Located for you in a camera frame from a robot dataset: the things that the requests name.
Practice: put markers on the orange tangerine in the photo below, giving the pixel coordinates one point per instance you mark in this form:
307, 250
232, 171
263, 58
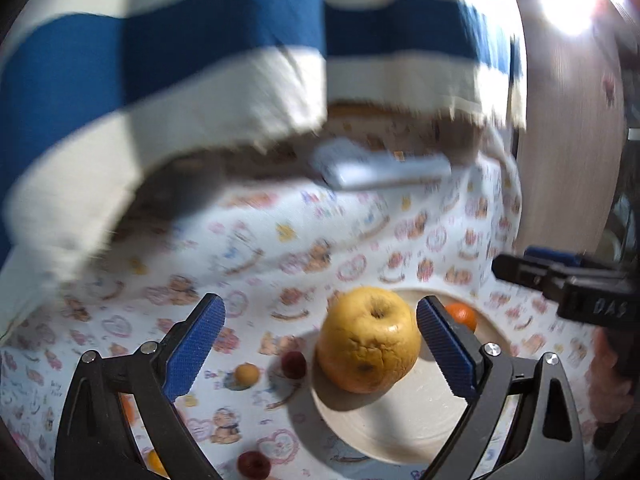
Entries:
465, 317

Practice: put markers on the white flat device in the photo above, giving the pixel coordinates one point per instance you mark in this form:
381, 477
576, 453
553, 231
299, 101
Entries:
380, 169

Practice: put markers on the small dark red fruit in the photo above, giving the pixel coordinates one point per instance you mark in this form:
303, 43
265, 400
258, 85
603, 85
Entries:
253, 465
294, 364

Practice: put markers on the large blue white striped pillow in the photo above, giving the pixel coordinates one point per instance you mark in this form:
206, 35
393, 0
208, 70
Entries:
150, 60

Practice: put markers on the beige round plate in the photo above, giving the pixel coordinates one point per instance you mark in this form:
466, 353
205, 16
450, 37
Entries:
395, 425

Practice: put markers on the light wooden board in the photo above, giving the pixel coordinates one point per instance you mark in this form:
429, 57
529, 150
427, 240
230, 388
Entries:
565, 135

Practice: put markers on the bear print bed sheet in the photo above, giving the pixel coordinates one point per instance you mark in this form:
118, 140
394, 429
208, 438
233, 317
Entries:
280, 245

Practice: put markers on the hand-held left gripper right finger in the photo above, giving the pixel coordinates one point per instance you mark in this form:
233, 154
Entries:
445, 352

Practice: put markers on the small yellow orange fruit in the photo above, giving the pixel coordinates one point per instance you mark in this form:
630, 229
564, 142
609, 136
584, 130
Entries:
157, 464

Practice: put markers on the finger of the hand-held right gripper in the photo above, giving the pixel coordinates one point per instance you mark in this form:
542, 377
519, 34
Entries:
530, 275
555, 256

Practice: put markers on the small tan round fruit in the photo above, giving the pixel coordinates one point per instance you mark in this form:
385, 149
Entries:
246, 375

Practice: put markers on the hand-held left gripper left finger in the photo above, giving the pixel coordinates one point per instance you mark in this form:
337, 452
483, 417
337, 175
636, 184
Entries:
196, 347

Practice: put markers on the large yellow apple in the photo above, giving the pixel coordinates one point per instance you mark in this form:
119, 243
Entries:
367, 342

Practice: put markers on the person's right hand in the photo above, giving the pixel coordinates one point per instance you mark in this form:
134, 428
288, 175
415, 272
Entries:
607, 375

